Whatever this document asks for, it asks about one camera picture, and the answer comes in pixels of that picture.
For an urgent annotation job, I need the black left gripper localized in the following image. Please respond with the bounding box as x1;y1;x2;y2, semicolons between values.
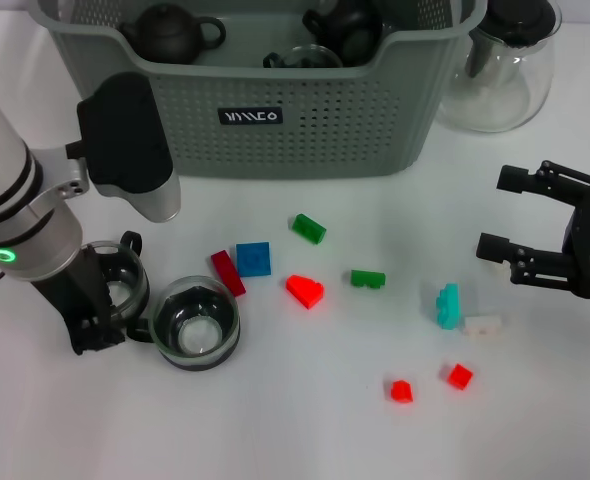
30;247;126;357

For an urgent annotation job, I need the dark red long brick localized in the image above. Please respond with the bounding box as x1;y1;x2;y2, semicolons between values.
210;249;247;299

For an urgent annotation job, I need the grey perforated storage bin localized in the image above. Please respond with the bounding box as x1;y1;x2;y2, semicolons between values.
27;0;490;181

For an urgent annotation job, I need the white flat brick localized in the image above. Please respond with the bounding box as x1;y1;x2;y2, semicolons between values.
462;314;505;341

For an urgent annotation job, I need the teal brick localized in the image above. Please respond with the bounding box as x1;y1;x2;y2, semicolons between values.
434;282;462;332

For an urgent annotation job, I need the glass teapot black lid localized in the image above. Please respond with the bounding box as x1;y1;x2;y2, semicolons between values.
437;0;564;134

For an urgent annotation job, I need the blue square brick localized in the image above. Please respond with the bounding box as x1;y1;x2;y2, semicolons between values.
235;241;272;279

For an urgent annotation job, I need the small red square brick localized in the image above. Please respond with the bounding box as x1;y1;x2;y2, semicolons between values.
442;363;475;390

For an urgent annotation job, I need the green notched brick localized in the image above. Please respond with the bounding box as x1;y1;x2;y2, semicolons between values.
350;268;387;290

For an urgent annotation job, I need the orange-red wedge brick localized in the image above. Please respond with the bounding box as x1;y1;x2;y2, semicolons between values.
285;273;326;311

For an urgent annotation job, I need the small red rounded brick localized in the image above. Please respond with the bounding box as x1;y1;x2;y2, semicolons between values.
388;379;415;404

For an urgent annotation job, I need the green sloped brick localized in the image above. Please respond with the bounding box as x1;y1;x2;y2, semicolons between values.
290;213;328;245

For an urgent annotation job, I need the dark clay teapot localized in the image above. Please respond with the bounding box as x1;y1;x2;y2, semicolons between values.
119;3;227;65

